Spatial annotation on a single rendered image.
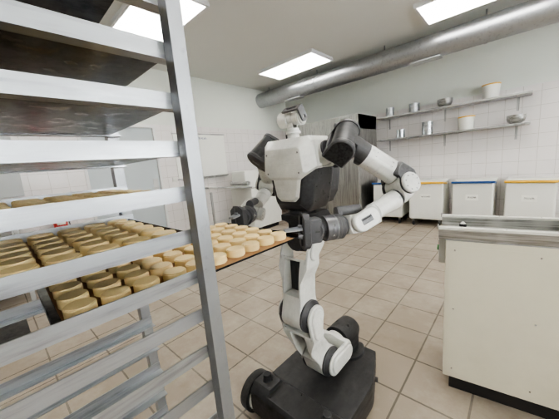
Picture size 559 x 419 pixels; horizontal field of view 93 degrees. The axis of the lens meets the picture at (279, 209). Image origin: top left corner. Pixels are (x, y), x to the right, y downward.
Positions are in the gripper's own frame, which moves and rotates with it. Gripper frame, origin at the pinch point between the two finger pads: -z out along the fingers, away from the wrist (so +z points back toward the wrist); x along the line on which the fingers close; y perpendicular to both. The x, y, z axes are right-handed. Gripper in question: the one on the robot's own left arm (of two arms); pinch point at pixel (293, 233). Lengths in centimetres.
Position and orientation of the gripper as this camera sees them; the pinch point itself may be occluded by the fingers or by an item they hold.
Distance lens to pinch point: 88.0
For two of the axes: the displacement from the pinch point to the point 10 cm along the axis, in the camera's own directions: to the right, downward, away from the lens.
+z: 9.5, -1.1, 2.8
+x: -0.7, -9.8, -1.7
